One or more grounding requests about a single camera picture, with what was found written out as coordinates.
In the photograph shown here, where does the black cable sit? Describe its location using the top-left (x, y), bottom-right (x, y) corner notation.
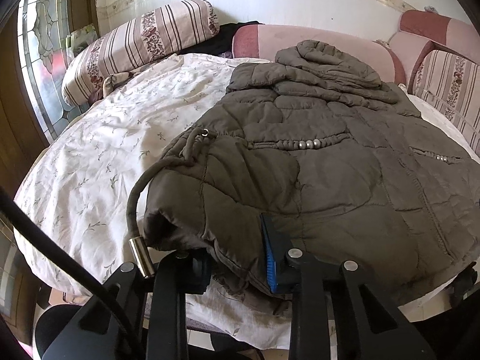
top-left (0, 187), bottom-right (152, 360)

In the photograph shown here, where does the white floral bed sheet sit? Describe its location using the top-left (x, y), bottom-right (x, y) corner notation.
top-left (13, 53), bottom-right (480, 351)

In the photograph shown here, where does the stained glass window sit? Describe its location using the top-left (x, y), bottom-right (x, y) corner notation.
top-left (17, 0), bottom-right (84, 142)

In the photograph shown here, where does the pink padded headboard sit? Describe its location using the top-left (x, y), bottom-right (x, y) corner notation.
top-left (233, 10), bottom-right (479, 89)

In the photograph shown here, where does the floral box by window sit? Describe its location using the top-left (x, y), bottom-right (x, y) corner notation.
top-left (66, 24), bottom-right (98, 59)

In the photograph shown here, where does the grey-brown hooded puffer jacket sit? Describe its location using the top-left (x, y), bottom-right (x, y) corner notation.
top-left (126, 41), bottom-right (479, 305)

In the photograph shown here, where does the black garment by headboard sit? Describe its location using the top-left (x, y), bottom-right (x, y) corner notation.
top-left (177, 21), bottom-right (260, 59)

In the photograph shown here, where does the striped floral bolster pillow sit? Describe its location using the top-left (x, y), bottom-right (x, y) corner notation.
top-left (62, 0), bottom-right (220, 107)

